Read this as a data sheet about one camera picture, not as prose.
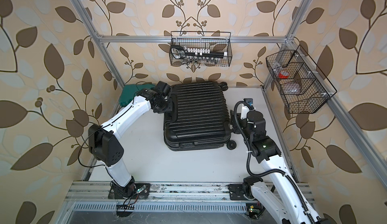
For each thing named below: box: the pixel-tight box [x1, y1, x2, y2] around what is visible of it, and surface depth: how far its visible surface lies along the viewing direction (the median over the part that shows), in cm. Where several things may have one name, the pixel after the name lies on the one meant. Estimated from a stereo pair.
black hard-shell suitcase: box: [163, 81, 237, 152], surface depth 82 cm
